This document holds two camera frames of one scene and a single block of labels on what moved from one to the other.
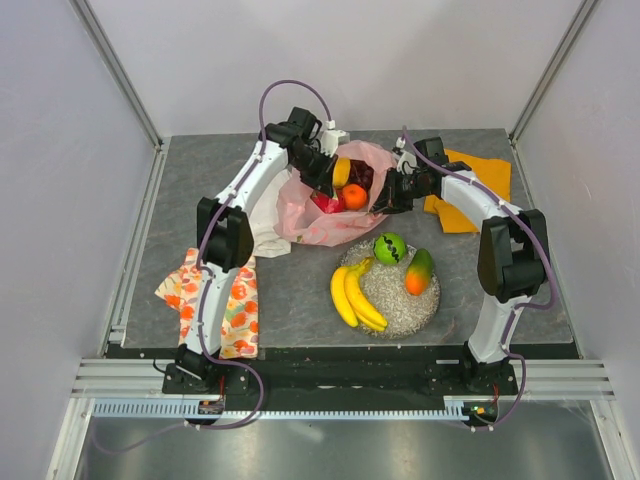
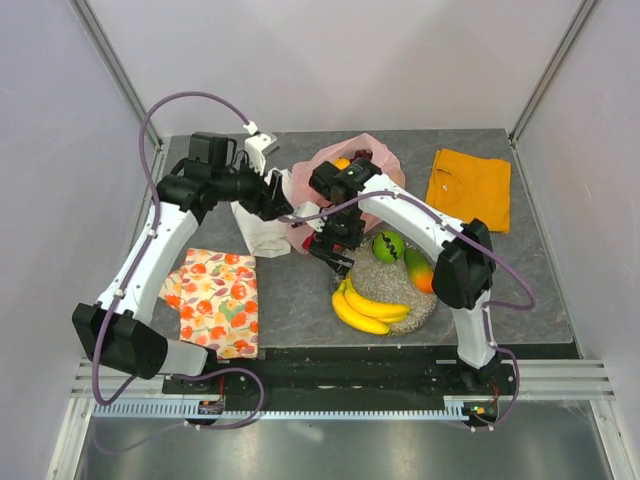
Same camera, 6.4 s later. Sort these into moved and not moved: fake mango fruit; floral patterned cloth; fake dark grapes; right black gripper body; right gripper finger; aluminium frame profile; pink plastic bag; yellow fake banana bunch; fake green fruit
Moved: right black gripper body; fake dark grapes; right gripper finger; fake mango fruit; yellow fake banana bunch; pink plastic bag
Not moved: floral patterned cloth; aluminium frame profile; fake green fruit
